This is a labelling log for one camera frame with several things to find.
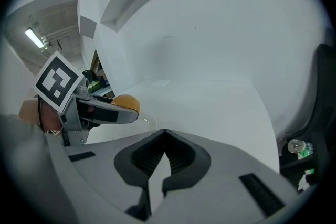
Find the green packet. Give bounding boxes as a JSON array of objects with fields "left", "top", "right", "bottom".
[{"left": 298, "top": 148, "right": 316, "bottom": 174}]

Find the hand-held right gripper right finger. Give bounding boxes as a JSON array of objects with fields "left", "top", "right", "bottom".
[{"left": 153, "top": 129, "right": 299, "bottom": 224}]

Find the black mesh office chair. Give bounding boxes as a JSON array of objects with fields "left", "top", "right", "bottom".
[{"left": 278, "top": 43, "right": 336, "bottom": 193}]

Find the white crumpled paper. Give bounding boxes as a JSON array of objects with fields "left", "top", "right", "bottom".
[{"left": 297, "top": 174, "right": 311, "bottom": 191}]

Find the clear plastic bottle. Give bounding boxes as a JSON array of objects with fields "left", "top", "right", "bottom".
[{"left": 287, "top": 138, "right": 313, "bottom": 160}]

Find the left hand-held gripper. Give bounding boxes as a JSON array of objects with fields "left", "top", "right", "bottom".
[{"left": 33, "top": 51, "right": 139, "bottom": 147}]

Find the orange round object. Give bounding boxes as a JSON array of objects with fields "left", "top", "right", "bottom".
[{"left": 111, "top": 94, "right": 141, "bottom": 114}]

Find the person's left forearm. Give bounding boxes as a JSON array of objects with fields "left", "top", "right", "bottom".
[{"left": 18, "top": 98, "right": 64, "bottom": 133}]

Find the black dome backpack green trim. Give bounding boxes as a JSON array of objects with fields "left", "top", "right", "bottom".
[{"left": 81, "top": 69, "right": 102, "bottom": 93}]

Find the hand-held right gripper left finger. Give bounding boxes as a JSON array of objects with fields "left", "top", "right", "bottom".
[{"left": 64, "top": 129, "right": 166, "bottom": 224}]

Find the long ceiling light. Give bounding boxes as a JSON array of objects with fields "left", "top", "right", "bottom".
[{"left": 24, "top": 28, "right": 46, "bottom": 49}]

